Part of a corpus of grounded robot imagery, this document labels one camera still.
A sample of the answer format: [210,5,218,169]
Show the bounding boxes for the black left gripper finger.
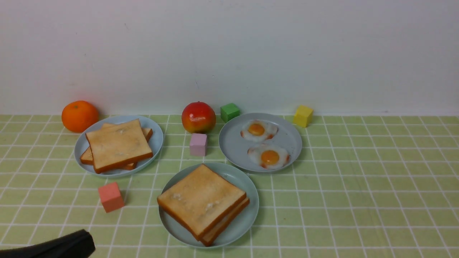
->
[0,230,96,258]

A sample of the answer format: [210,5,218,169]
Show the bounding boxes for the toast slice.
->
[200,197,250,247]
[80,123,153,171]
[157,164,247,241]
[85,119,154,174]

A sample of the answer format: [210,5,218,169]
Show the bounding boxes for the light green sandwich plate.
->
[158,163,260,248]

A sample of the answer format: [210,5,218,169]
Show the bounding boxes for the salmon pink cube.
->
[98,182,125,213]

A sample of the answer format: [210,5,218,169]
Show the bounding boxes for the light blue bread plate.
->
[74,115,164,178]

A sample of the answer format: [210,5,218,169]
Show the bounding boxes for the orange mandarin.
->
[61,101,99,133]

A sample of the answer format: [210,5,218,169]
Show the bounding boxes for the light pink cube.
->
[189,133,208,157]

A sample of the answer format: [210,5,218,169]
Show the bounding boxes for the red yellow apple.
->
[181,101,216,134]

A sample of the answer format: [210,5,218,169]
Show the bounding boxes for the grey egg plate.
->
[219,113,303,174]

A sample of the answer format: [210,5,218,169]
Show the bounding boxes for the green cube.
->
[220,103,241,123]

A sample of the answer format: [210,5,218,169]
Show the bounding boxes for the fried egg toy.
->
[247,143,290,169]
[240,120,279,143]

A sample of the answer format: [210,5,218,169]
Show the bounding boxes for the yellow cube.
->
[292,105,314,128]

